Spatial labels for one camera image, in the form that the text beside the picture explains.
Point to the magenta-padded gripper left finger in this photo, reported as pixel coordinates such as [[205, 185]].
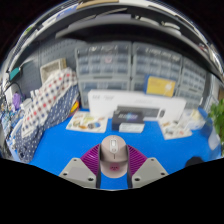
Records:
[[87, 161]]

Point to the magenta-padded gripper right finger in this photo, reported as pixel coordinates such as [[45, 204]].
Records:
[[138, 161]]

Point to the beige pink computer mouse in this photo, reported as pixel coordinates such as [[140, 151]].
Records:
[[113, 155]]

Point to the illustrated picture card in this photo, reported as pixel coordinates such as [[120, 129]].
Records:
[[175, 130], [86, 122]]

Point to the small black product box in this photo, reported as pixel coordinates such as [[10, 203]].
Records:
[[128, 121]]

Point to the navy polka dot cloth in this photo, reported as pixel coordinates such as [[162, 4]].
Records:
[[36, 133]]

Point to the long white keyboard box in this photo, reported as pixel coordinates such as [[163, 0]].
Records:
[[103, 101]]

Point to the white disposable glove box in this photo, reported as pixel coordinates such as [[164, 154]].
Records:
[[193, 119]]

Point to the grey small-parts drawer cabinet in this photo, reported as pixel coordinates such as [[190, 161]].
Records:
[[191, 98], [195, 78], [103, 60], [138, 85], [156, 60], [103, 83]]

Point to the red blue checkered cloth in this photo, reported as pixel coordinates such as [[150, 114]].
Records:
[[46, 96]]

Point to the yellow and blue box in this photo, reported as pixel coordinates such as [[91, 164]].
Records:
[[160, 86]]

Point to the green plant in white pot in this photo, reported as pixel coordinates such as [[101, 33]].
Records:
[[218, 120]]

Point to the white woven basket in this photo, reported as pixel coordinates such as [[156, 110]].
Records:
[[51, 68]]

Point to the dark overhead shelf unit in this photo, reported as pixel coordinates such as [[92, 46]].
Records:
[[116, 28]]

